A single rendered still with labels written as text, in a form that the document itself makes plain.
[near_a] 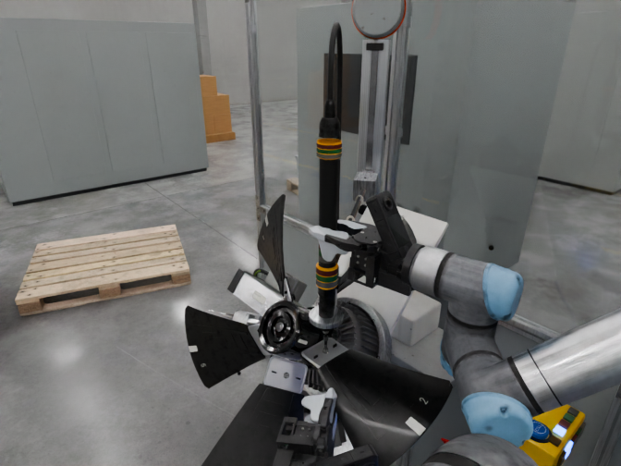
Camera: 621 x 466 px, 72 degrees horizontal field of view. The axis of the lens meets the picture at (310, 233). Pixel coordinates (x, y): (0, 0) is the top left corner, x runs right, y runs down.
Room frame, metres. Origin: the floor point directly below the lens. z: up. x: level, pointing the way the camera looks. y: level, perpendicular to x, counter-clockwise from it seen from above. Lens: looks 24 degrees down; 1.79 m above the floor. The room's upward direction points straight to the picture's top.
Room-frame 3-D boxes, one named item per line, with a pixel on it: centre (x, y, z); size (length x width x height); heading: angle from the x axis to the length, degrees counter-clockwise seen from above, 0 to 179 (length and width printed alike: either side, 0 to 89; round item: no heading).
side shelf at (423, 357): (1.18, -0.37, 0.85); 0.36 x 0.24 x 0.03; 41
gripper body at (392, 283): (0.65, -0.13, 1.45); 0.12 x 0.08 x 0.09; 51
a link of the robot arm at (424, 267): (0.61, -0.19, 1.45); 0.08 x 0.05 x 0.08; 141
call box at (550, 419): (0.65, -0.49, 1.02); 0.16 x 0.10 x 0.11; 131
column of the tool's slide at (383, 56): (1.43, -0.20, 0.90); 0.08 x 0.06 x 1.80; 76
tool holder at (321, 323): (0.74, -0.03, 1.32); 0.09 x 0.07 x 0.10; 166
